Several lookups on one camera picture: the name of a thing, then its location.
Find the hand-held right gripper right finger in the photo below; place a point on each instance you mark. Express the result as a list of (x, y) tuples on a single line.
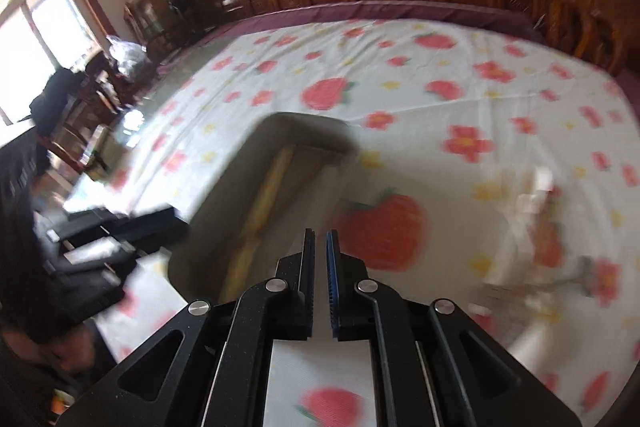
[(332, 277)]

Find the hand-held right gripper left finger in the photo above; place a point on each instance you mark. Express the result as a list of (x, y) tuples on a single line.
[(309, 267)]

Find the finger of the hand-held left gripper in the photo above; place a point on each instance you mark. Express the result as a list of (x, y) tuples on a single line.
[(150, 226), (107, 266)]

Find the rectangular metal tin box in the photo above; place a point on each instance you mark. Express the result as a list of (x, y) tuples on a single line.
[(215, 217)]

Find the beige fork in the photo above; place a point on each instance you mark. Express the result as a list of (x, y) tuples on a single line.
[(525, 279)]

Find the beige spoon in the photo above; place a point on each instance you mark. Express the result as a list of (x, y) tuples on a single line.
[(527, 202), (530, 340)]

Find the metal spoon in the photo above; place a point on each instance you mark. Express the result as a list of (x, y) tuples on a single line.
[(575, 278)]

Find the wooden dining chair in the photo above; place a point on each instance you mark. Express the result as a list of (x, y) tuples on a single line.
[(95, 102)]

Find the black bag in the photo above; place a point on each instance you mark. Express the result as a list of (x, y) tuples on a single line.
[(57, 94)]

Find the clear plastic bag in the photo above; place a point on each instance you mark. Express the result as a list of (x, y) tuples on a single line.
[(127, 54)]

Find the stacked cardboard boxes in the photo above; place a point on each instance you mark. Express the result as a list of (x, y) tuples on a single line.
[(170, 7)]

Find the strawberry flower printed tablecloth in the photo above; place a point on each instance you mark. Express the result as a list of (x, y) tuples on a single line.
[(450, 72)]

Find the long purple sofa cushion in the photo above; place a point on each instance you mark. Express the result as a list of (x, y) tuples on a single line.
[(400, 9)]

